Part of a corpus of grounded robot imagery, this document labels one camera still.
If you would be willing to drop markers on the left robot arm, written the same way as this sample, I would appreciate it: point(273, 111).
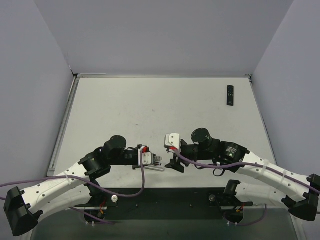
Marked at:
point(77, 185)

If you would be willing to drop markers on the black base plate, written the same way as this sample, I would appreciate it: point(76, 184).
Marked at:
point(204, 203)

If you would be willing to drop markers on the black remote control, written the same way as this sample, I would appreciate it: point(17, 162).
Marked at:
point(230, 95)

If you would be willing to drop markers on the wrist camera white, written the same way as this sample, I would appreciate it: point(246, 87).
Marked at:
point(172, 142)
point(145, 156)

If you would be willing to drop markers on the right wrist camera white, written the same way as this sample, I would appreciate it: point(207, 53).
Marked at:
point(172, 142)

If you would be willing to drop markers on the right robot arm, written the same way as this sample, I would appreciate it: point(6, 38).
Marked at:
point(297, 193)

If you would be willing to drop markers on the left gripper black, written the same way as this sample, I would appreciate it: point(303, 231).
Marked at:
point(136, 161)

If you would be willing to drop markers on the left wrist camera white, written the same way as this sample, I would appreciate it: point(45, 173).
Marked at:
point(145, 156)

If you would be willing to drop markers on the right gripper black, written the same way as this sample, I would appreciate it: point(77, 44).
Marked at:
point(176, 160)

